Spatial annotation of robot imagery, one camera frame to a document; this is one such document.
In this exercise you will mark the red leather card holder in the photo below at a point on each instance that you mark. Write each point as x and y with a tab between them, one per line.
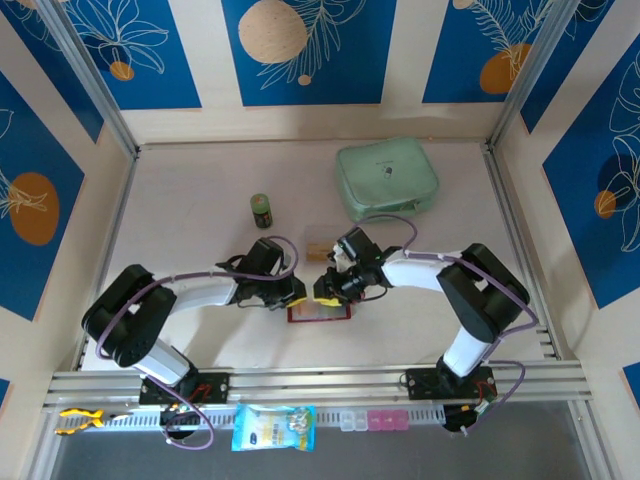
320	315

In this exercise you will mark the small wooden block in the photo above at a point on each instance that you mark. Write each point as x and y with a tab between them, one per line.
319	250

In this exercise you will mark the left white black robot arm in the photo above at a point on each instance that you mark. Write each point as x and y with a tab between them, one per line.
200	295

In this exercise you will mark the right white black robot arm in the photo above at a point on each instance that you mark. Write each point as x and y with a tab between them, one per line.
415	272

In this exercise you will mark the small green bottle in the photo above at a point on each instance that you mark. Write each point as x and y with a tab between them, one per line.
261	212

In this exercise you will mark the mint green zip pouch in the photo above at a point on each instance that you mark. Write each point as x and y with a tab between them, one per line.
385	180

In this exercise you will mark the clear pill box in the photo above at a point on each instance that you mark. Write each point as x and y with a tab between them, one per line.
352	421

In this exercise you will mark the blue snack bag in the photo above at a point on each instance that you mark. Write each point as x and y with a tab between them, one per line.
272	429

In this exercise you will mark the pink pill box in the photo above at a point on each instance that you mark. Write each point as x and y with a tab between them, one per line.
387	420

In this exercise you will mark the yellow black pliers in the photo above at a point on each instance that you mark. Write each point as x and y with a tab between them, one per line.
80	419

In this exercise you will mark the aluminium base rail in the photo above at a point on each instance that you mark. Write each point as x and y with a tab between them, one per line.
325	382

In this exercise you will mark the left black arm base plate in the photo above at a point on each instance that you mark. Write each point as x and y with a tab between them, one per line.
215	387

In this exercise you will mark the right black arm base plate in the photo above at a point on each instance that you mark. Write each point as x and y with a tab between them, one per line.
420	385

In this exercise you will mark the aluminium side rail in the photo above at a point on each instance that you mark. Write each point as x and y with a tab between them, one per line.
520	250
114	235

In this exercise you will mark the aluminium frame post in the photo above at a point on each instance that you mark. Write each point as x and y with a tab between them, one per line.
91	75
529	75

